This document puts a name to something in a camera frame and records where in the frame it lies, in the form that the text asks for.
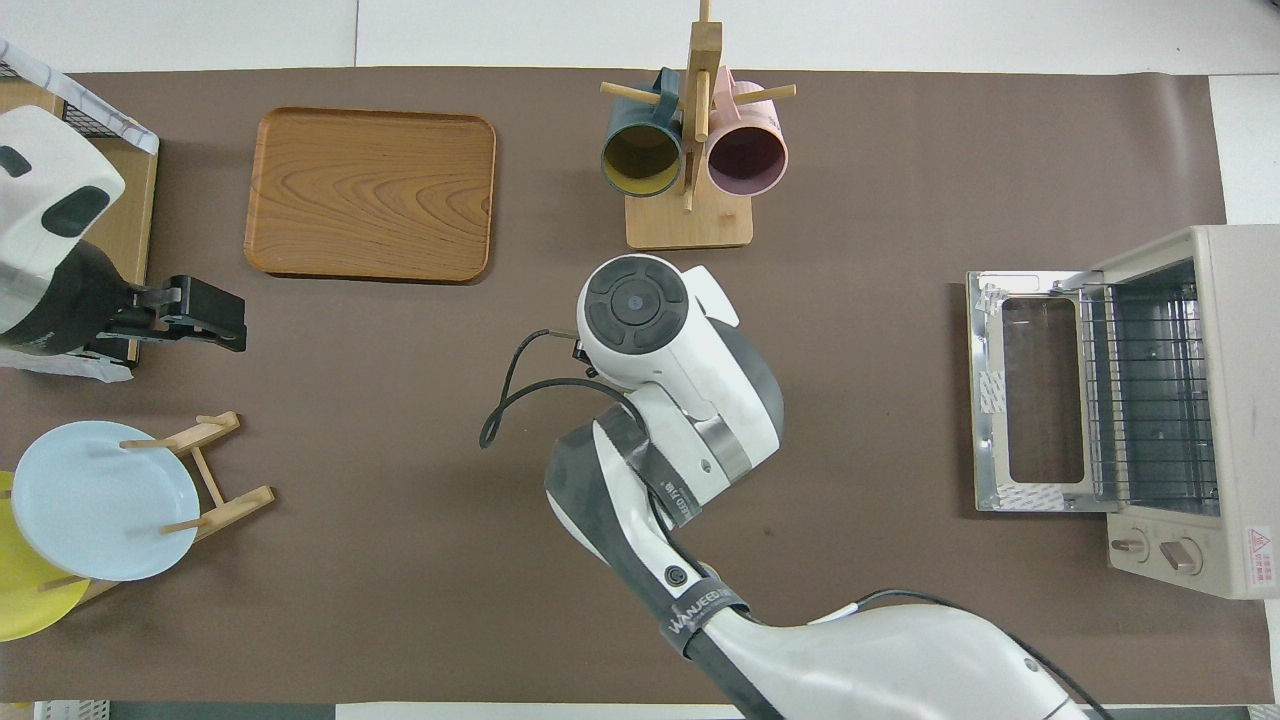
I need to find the wooden mug tree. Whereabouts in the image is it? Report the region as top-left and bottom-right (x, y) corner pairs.
(600, 0), (798, 251)

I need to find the dark teal mug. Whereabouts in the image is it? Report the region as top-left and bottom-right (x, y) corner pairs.
(600, 68), (687, 199)

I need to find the white crumpled cloth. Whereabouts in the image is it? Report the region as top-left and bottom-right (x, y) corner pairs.
(0, 345), (137, 385)

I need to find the metal oven wire rack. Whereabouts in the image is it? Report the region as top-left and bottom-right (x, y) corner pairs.
(1078, 283), (1221, 503)

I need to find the black right arm rear cable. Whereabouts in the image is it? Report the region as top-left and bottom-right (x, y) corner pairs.
(810, 587), (1117, 720)

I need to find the pink mug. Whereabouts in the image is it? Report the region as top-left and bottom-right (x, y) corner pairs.
(706, 66), (790, 198)

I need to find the glass oven door with handle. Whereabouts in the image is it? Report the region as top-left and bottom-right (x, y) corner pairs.
(965, 268), (1123, 515)

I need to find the yellow plate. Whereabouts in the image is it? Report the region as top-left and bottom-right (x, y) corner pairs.
(0, 470), (91, 642)

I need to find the light blue plate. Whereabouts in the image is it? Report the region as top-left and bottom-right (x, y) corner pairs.
(11, 420), (201, 583)

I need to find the beige toaster oven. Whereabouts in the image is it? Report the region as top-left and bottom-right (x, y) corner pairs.
(1075, 225), (1280, 602)

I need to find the wire basket with white cloth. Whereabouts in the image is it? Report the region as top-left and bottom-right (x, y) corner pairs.
(0, 38), (160, 156)

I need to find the wooden plate rack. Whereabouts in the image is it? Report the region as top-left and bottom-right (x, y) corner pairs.
(38, 410), (276, 607)

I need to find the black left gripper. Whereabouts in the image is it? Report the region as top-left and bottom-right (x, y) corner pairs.
(100, 275), (248, 363)

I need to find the brown table mat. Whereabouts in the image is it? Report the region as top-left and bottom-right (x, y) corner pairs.
(0, 66), (1276, 707)

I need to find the wooden serving tray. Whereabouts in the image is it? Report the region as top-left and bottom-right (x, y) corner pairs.
(243, 107), (498, 286)

